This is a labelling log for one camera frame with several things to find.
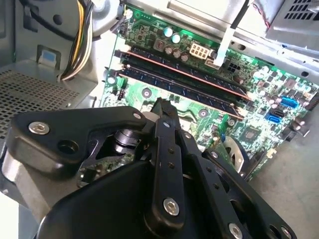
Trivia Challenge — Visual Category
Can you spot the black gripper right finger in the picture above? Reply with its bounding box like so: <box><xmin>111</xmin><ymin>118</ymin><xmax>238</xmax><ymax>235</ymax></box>
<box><xmin>173</xmin><ymin>109</ymin><xmax>298</xmax><ymax>239</ymax></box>

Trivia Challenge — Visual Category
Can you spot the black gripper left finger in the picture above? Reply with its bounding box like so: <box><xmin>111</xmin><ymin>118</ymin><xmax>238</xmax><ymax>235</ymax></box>
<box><xmin>0</xmin><ymin>98</ymin><xmax>188</xmax><ymax>225</ymax></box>

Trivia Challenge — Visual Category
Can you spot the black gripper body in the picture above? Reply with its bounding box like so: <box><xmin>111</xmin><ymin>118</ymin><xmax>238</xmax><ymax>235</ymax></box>
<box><xmin>36</xmin><ymin>158</ymin><xmax>225</xmax><ymax>239</ymax></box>

